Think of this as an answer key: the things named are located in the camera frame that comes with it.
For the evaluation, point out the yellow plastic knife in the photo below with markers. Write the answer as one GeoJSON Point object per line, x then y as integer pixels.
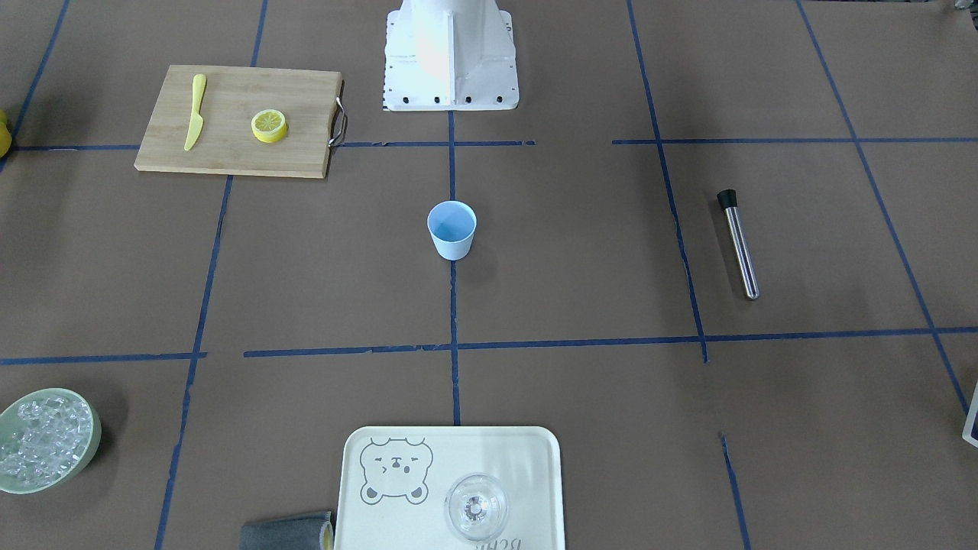
{"type": "Point", "coordinates": [196, 121]}

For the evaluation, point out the light blue cup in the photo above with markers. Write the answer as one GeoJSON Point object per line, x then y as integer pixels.
{"type": "Point", "coordinates": [452, 225]}

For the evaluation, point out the clear wine glass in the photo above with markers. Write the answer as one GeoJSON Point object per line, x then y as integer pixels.
{"type": "Point", "coordinates": [477, 508]}

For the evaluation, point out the whole yellow lemon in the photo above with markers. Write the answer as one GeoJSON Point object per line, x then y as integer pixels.
{"type": "Point", "coordinates": [6, 139]}

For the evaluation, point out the bamboo cutting board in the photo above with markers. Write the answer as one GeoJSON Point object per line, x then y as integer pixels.
{"type": "Point", "coordinates": [308, 98]}

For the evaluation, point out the cream bear tray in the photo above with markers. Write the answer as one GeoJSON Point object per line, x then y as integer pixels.
{"type": "Point", "coordinates": [395, 480]}

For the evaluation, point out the green bowl of ice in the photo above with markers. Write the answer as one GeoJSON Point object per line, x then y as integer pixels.
{"type": "Point", "coordinates": [48, 437]}

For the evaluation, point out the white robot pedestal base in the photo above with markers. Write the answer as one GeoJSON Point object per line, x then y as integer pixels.
{"type": "Point", "coordinates": [450, 56]}

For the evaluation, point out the yellow lemon slice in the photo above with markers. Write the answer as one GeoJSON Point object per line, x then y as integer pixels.
{"type": "Point", "coordinates": [269, 126]}

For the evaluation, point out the grey folded cloth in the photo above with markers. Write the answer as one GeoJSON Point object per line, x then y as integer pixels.
{"type": "Point", "coordinates": [303, 531]}

